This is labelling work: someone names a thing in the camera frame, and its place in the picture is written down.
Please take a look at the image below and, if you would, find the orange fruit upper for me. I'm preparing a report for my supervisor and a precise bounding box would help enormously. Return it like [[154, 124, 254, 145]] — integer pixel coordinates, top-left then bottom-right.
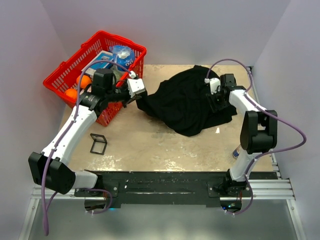
[[76, 75, 92, 89]]

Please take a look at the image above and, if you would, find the red plastic shopping basket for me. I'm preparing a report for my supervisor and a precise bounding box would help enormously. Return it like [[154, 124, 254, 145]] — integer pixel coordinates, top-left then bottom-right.
[[43, 31, 147, 127]]

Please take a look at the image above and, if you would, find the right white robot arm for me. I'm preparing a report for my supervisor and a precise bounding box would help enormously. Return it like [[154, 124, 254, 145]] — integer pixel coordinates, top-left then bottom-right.
[[204, 74, 278, 197]]

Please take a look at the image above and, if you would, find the orange fruit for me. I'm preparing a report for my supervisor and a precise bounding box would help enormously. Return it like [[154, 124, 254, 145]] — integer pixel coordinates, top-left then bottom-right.
[[76, 75, 92, 89], [64, 88, 78, 102]]

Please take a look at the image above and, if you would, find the black square frame stand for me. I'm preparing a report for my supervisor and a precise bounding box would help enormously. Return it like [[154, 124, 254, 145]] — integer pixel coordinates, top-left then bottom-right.
[[90, 133, 108, 155]]

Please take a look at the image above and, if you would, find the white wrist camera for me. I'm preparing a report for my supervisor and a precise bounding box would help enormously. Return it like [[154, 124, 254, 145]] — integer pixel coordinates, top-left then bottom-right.
[[127, 71, 146, 99], [204, 77, 221, 95]]

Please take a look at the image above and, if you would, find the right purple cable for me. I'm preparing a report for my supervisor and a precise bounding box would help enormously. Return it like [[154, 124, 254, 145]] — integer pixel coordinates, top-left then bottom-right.
[[206, 58, 307, 216]]

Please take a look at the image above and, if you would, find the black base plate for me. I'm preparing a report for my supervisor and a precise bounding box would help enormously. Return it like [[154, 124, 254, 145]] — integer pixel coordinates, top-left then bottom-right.
[[43, 171, 280, 210]]

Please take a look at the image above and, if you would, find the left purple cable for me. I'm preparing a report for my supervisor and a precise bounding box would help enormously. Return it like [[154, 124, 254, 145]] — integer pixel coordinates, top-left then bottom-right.
[[41, 59, 133, 237]]

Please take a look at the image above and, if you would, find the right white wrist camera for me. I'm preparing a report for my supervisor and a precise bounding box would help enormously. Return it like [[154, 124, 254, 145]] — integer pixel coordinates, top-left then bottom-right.
[[204, 77, 221, 95]]

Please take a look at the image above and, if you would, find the orange fruit lower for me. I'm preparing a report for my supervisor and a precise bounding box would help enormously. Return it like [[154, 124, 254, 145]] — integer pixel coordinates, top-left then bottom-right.
[[64, 88, 78, 102]]

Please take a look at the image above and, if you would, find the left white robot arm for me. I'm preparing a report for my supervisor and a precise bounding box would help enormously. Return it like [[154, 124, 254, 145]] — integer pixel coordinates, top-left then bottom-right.
[[28, 68, 146, 196]]

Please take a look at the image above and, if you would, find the black printed t-shirt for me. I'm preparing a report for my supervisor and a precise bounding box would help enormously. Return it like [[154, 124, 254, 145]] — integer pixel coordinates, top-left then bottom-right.
[[136, 65, 237, 137]]

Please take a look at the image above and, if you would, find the blue plastic bag item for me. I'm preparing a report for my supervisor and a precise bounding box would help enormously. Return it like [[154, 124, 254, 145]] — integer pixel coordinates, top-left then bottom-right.
[[109, 45, 136, 69]]

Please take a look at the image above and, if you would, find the blue white product box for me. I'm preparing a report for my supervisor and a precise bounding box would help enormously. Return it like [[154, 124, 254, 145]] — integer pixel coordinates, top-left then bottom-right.
[[91, 50, 114, 70]]

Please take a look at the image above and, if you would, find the green melon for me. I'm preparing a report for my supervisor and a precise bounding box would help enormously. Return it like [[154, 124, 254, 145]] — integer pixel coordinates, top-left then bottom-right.
[[111, 67, 127, 82]]

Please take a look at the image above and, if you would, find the purple cable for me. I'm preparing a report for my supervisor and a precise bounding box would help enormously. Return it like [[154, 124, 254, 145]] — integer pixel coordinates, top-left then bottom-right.
[[41, 59, 133, 237], [206, 58, 307, 216]]

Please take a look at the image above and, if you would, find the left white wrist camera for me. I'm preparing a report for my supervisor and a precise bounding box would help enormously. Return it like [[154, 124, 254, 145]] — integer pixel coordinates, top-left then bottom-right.
[[127, 71, 146, 99]]

